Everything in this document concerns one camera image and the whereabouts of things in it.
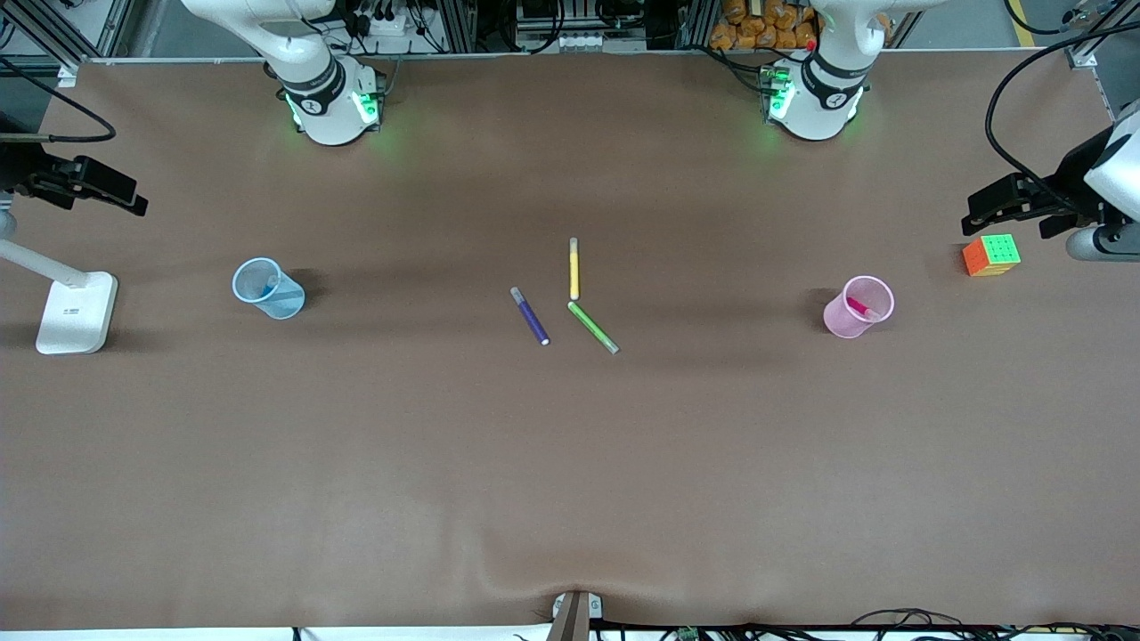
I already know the white power strip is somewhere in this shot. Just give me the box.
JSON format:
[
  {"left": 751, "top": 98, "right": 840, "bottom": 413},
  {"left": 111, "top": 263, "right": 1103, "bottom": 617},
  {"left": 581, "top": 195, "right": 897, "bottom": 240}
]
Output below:
[{"left": 343, "top": 0, "right": 419, "bottom": 38}]

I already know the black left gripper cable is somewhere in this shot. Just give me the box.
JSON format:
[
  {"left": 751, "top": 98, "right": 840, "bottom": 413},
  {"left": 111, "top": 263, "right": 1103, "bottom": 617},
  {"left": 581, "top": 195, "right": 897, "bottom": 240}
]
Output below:
[{"left": 984, "top": 22, "right": 1140, "bottom": 210}]

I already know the multicoloured puzzle cube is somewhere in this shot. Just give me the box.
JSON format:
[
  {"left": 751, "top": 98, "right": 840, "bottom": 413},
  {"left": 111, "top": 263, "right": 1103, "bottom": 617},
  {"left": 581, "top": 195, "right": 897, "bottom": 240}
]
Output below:
[{"left": 962, "top": 233, "right": 1022, "bottom": 278}]

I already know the purple marker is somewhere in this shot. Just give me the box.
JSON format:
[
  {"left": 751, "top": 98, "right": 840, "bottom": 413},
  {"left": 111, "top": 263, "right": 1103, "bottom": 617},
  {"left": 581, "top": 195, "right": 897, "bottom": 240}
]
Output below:
[{"left": 509, "top": 286, "right": 550, "bottom": 346}]

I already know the pink plastic cup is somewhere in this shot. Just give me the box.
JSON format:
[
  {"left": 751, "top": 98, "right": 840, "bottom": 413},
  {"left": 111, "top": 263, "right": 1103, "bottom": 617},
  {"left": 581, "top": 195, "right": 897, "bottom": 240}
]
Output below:
[{"left": 823, "top": 274, "right": 895, "bottom": 339}]

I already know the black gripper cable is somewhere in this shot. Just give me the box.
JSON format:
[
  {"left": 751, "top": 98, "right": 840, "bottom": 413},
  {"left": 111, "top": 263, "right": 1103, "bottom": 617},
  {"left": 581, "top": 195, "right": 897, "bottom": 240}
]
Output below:
[
  {"left": 984, "top": 22, "right": 1140, "bottom": 210},
  {"left": 0, "top": 55, "right": 118, "bottom": 143}
]

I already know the light blue plastic cup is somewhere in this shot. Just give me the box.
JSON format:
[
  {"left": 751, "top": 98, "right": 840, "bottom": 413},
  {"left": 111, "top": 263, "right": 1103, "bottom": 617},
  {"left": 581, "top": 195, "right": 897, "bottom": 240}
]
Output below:
[{"left": 232, "top": 256, "right": 305, "bottom": 320}]

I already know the bag of orange items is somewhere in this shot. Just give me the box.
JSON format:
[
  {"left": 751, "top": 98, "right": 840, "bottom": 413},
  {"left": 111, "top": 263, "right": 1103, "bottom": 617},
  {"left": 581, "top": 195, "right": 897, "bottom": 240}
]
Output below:
[{"left": 710, "top": 0, "right": 818, "bottom": 52}]

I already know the green marker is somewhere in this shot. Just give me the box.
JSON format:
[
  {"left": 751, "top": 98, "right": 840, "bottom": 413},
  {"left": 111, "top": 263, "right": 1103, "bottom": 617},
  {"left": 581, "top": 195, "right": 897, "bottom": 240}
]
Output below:
[{"left": 566, "top": 301, "right": 621, "bottom": 355}]

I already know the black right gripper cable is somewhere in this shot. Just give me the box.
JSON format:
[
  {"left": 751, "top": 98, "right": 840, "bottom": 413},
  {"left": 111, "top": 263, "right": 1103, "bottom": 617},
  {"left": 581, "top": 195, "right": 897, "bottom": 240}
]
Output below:
[{"left": 0, "top": 55, "right": 118, "bottom": 143}]

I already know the looped black floor cable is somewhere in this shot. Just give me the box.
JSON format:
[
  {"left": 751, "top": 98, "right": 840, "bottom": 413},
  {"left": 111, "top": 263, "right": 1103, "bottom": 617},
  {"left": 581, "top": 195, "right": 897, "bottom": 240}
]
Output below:
[{"left": 851, "top": 608, "right": 967, "bottom": 635}]

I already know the aluminium equipment rack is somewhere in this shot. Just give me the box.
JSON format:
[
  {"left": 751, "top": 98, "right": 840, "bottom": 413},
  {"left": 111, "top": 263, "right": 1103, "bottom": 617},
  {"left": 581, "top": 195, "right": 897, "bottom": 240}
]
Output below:
[{"left": 419, "top": 0, "right": 713, "bottom": 53}]

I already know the aluminium frame strut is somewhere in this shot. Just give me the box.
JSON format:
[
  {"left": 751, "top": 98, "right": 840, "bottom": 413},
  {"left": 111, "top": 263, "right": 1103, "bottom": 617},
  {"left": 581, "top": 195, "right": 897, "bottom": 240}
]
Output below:
[
  {"left": 1064, "top": 0, "right": 1140, "bottom": 70},
  {"left": 0, "top": 0, "right": 134, "bottom": 68}
]

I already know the brown table cover mat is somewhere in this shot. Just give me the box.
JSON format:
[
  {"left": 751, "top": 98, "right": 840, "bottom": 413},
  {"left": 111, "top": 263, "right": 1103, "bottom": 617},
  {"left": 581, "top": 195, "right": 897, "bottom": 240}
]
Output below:
[{"left": 0, "top": 49, "right": 1140, "bottom": 631}]

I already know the metal table clamp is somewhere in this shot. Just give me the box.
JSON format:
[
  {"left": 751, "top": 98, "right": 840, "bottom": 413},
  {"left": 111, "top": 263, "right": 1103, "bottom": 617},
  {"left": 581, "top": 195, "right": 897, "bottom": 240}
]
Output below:
[{"left": 545, "top": 590, "right": 604, "bottom": 641}]

